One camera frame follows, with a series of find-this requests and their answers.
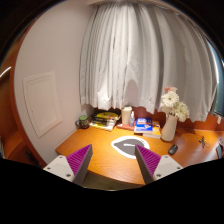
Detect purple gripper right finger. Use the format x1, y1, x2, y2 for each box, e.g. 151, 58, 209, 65
134, 144, 184, 185

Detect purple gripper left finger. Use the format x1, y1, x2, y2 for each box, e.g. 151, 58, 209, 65
43, 143, 94, 187

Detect black computer mouse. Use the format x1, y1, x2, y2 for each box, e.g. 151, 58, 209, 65
168, 145, 178, 155

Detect yellow book under blue book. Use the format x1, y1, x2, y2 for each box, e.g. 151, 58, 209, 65
143, 121, 161, 138

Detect white ceramic vase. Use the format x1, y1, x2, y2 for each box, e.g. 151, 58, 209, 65
161, 115, 177, 141

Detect blue white book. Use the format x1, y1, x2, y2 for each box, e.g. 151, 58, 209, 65
134, 118, 153, 133

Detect dark green mug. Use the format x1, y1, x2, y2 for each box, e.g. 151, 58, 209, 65
75, 115, 90, 129

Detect red flat tray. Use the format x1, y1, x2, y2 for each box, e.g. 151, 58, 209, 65
116, 123, 134, 131

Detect small clear sanitizer bottle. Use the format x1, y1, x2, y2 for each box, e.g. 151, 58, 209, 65
129, 111, 135, 127

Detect stack of yellow black magazines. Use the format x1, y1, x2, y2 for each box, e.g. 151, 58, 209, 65
90, 111, 121, 131

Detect beige cylindrical container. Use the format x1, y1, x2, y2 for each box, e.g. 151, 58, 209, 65
121, 106, 132, 125

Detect small black clip object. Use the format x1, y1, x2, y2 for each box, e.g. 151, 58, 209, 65
199, 136, 206, 148

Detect white pink flower bouquet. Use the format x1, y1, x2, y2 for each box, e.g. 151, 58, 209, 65
160, 87, 190, 122

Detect white curtain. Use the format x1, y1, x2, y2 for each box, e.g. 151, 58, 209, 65
80, 2, 217, 121

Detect white wall access panel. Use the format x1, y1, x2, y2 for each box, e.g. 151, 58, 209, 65
23, 72, 62, 138

